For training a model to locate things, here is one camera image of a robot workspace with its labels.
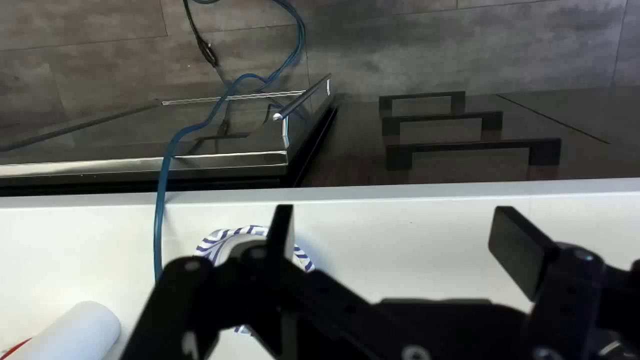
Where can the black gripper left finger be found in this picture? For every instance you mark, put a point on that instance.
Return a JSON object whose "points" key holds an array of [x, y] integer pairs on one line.
{"points": [[201, 306]]}

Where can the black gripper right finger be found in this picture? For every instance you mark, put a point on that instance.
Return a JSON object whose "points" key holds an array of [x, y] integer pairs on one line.
{"points": [[561, 287]]}

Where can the blue patterned white bowl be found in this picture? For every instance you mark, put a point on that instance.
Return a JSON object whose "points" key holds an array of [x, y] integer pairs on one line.
{"points": [[222, 238]]}

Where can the dark wood base cabinet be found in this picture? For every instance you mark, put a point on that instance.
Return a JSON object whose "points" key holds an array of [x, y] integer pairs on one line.
{"points": [[601, 153]]}

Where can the stainless steel dishwasher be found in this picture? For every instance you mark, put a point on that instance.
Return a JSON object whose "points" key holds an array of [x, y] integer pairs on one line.
{"points": [[232, 160]]}

